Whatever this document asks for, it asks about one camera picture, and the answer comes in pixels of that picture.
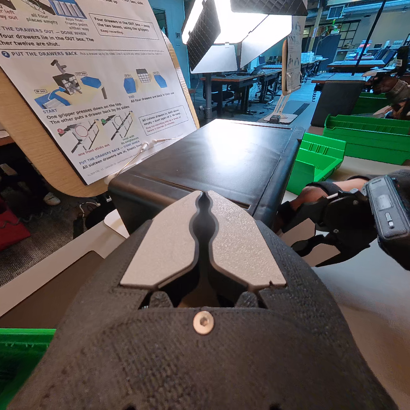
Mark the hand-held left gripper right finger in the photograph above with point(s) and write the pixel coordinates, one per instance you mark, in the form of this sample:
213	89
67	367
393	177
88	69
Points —
246	249

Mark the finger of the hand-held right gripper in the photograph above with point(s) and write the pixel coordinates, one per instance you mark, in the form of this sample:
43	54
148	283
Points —
299	232
326	258

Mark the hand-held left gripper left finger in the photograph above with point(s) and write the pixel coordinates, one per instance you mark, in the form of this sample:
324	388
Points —
160	249

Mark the green plastic bin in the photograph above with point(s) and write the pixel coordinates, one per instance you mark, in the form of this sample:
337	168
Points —
371	104
19	362
314	157
368	141

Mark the black drawer cabinet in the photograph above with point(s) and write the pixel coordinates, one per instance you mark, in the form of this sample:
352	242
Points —
217	153

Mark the pale desk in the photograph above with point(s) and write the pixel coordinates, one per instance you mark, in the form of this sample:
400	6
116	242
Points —
368	304

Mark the grey office desk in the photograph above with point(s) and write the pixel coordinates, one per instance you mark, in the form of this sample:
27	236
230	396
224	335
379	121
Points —
307	109

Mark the person's right hand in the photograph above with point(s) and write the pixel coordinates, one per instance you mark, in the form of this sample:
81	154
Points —
315	193

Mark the small black device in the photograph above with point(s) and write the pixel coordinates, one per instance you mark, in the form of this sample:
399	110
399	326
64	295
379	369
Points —
274	119

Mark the white shoe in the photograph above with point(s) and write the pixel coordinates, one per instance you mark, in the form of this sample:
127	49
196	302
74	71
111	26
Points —
52	199

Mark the red bag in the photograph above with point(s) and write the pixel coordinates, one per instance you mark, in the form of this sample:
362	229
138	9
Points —
11	227

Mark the black office chair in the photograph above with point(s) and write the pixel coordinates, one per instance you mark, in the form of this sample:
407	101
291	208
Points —
228	96

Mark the metal light stand pole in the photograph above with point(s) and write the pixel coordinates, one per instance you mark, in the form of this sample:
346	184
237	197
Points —
208	96

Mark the long office table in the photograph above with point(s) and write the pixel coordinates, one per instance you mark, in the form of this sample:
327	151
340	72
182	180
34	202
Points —
246	78

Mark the wooden board on white stand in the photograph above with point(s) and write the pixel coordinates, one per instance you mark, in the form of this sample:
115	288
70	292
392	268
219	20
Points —
293	57

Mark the printed instruction sheet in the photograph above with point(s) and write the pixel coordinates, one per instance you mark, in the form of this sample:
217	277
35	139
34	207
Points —
96	80

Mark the softbox light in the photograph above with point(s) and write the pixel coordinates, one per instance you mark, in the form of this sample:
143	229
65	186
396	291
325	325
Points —
243	28

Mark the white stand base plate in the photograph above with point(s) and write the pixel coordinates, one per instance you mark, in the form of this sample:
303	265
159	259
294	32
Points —
113	221

